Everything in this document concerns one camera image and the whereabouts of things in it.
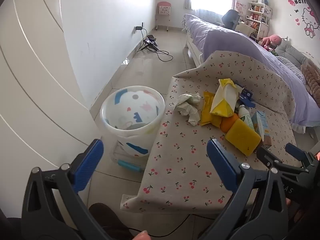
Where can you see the brown knitted pillow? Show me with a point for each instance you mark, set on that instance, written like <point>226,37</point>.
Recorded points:
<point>312,77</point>

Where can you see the yellow and white bag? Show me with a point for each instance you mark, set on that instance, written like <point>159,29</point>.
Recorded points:
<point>225,97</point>

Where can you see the yellow sponge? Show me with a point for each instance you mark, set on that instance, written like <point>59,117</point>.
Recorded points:
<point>242,135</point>

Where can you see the bed with purple cover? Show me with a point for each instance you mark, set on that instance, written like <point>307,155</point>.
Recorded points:
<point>237,45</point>

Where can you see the light blue drink carton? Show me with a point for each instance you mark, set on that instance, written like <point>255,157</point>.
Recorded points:
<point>261,125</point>

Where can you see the white wardrobe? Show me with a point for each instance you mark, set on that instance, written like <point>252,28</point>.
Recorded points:
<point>37,80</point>

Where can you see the white milk drink bottle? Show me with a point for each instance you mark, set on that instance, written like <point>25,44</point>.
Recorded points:
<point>246,118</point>

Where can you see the pink chair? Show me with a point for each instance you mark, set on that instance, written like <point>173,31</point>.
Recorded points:
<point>163,10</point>

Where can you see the white patterned trash bin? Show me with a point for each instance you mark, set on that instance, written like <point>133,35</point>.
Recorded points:
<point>117,110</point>

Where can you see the person's left hand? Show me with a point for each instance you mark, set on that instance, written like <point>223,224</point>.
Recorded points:
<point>142,235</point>

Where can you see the pink cat wall sticker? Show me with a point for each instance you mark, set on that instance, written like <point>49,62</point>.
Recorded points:
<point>310,22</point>

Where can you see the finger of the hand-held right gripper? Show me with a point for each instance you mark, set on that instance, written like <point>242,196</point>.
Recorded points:
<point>297,152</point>
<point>270,160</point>

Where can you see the grey pillow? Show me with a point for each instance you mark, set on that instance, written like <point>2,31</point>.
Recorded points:
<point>290,52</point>

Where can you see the dark slipper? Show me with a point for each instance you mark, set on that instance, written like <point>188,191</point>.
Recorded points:
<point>105,217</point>

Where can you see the white bed frame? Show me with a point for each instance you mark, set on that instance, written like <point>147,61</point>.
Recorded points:
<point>192,50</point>

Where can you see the cherry print tablecloth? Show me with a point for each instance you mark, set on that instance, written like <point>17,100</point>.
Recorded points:
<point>180,160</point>

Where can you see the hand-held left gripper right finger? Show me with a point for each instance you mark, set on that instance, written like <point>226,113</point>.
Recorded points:
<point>220,165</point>

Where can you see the pink plush toy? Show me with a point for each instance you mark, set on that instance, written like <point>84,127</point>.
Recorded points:
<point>272,40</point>

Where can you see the black wall power adapter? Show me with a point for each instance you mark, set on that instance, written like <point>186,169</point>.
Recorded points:
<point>138,28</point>

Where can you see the orange fruit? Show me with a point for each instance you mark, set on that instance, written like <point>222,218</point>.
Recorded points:
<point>227,125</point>

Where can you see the person's right hand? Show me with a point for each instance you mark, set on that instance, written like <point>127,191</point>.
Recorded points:
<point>298,215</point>

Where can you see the black tripod device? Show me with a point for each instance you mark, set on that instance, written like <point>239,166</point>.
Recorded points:
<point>150,41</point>

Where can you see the grey blue office chair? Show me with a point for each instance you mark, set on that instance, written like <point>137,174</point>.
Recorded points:
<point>231,17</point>

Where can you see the dark blue small box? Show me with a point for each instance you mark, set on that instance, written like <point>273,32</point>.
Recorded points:
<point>247,97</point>

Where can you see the yellow snack packet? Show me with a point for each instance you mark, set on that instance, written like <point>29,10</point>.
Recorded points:
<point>207,112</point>

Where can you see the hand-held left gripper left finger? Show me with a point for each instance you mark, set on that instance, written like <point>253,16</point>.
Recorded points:
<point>90,163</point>

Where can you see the white bookshelf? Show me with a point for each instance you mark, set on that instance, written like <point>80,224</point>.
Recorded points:
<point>257,17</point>

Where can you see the white green nut wrapper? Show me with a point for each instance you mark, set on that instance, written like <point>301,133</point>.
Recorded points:
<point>186,105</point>

